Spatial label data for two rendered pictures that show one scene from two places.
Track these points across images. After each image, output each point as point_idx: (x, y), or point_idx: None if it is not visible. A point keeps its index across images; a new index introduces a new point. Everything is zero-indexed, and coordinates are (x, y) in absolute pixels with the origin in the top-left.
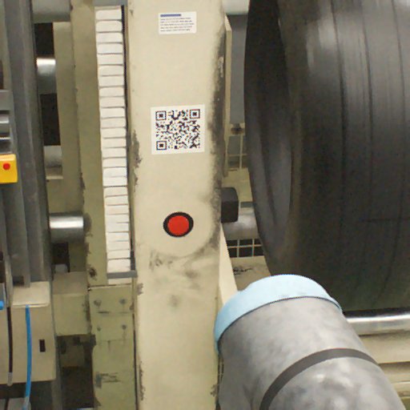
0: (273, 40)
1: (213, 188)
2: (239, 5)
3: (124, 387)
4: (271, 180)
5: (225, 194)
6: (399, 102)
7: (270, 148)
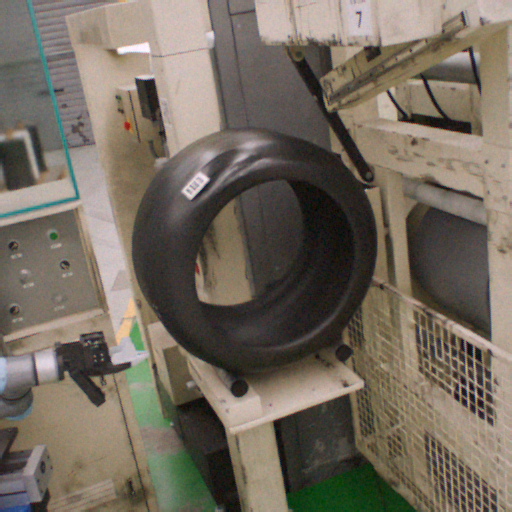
0: (330, 208)
1: (198, 254)
2: (440, 203)
3: (382, 429)
4: (304, 291)
5: (272, 282)
6: (142, 212)
7: (316, 274)
